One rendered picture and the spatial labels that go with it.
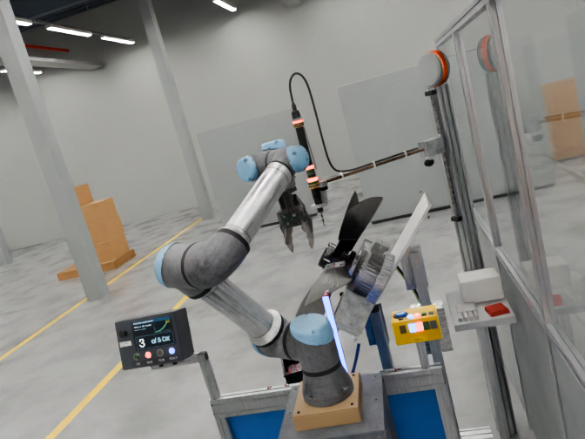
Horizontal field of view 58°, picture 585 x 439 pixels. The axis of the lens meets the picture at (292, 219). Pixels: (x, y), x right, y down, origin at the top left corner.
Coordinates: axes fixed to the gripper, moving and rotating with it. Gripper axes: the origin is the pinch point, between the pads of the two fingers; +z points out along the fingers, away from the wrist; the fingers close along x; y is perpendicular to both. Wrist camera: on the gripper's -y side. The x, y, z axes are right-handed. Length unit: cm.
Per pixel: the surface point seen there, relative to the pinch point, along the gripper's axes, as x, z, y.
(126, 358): -80, 31, -7
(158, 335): -65, 25, -9
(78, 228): -423, 36, -497
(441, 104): 59, -29, -87
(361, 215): 16, 6, -53
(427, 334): 33, 42, -10
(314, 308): -14, 42, -52
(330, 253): -1, 20, -55
